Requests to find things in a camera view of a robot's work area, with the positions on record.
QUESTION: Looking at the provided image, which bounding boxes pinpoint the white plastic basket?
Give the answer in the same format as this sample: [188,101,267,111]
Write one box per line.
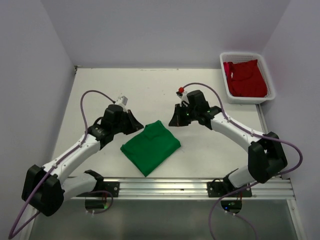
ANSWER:
[219,52,276,105]

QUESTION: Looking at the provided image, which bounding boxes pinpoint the red t shirt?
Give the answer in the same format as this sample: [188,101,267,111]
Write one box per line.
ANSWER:
[223,59,268,98]

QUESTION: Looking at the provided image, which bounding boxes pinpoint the green t shirt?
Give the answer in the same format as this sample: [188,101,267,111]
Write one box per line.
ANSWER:
[120,120,181,177]

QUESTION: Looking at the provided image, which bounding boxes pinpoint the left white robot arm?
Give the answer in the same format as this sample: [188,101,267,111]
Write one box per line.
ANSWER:
[21,104,144,217]

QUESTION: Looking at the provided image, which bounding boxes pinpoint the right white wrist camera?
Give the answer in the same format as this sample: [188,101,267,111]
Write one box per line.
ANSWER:
[176,87,189,107]

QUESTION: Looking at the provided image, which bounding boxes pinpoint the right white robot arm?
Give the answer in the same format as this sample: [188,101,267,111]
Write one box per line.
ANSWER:
[168,88,288,197]

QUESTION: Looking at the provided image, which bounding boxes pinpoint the side aluminium rail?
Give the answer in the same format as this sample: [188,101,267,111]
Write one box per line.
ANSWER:
[255,104,269,133]

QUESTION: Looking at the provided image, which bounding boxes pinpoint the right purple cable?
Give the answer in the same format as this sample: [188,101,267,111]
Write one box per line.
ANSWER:
[207,82,305,240]

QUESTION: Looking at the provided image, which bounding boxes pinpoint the aluminium mounting rail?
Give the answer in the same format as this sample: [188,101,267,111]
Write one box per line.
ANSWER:
[61,174,295,201]

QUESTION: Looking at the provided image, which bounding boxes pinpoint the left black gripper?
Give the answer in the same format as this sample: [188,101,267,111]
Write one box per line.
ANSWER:
[112,109,144,135]

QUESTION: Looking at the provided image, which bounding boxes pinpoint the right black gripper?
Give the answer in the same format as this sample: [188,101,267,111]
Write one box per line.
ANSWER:
[169,103,199,127]

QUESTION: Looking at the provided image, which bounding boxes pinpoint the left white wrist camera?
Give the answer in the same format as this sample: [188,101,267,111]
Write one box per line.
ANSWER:
[114,96,128,109]

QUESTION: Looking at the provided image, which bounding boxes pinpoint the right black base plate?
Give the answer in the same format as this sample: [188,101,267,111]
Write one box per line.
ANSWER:
[206,179,253,198]

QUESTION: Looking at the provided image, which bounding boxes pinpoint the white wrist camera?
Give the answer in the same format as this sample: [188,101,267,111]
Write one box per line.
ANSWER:
[176,87,189,107]
[114,96,128,109]

